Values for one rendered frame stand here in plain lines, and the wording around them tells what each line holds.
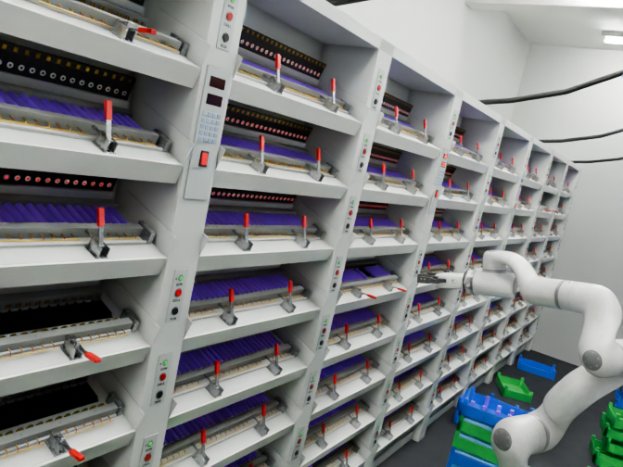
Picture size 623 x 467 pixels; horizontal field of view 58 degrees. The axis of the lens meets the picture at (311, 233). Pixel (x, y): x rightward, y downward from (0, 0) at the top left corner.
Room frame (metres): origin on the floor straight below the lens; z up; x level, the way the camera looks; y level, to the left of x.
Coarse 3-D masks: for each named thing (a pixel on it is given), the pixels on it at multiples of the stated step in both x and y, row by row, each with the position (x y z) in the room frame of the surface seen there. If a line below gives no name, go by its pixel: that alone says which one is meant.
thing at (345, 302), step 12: (384, 264) 2.43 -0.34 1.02; (408, 276) 2.37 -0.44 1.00; (372, 288) 2.16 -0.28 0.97; (384, 288) 2.23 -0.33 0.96; (396, 288) 2.30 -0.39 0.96; (348, 300) 1.94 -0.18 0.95; (360, 300) 2.00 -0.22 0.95; (372, 300) 2.10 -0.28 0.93; (384, 300) 2.21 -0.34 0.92; (336, 312) 1.89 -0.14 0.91
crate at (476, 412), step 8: (472, 392) 2.66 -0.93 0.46; (464, 400) 2.50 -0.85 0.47; (480, 400) 2.66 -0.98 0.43; (496, 400) 2.63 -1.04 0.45; (464, 408) 2.50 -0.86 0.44; (472, 408) 2.48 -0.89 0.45; (480, 408) 2.62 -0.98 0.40; (488, 408) 2.64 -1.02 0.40; (496, 408) 2.63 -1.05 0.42; (504, 408) 2.61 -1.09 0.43; (512, 408) 2.60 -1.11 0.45; (472, 416) 2.48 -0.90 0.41; (480, 416) 2.47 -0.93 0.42; (488, 416) 2.45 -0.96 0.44; (496, 416) 2.44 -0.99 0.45; (504, 416) 2.58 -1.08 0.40; (488, 424) 2.45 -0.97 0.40
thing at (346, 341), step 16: (336, 320) 2.14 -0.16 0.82; (352, 320) 2.22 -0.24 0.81; (368, 320) 2.28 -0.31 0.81; (384, 320) 2.38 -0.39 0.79; (336, 336) 2.05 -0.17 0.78; (352, 336) 2.11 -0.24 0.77; (368, 336) 2.20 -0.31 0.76; (384, 336) 2.27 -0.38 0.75; (336, 352) 1.95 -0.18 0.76; (352, 352) 2.05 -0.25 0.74
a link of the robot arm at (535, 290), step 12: (492, 252) 1.88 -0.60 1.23; (504, 252) 1.85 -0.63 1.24; (492, 264) 1.87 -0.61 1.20; (504, 264) 1.84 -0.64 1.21; (516, 264) 1.79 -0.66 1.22; (528, 264) 1.81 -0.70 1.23; (516, 276) 1.78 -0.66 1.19; (528, 276) 1.76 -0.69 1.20; (528, 288) 1.73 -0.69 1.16; (540, 288) 1.70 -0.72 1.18; (552, 288) 1.67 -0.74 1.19; (528, 300) 1.74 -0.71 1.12; (540, 300) 1.70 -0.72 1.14; (552, 300) 1.67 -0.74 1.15
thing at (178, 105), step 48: (192, 0) 1.21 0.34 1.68; (240, 0) 1.24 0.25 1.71; (144, 96) 1.26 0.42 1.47; (192, 96) 1.18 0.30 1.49; (144, 192) 1.23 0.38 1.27; (192, 240) 1.23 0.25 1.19; (144, 288) 1.21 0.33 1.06; (192, 288) 1.26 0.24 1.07; (144, 384) 1.18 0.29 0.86; (144, 432) 1.20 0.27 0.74
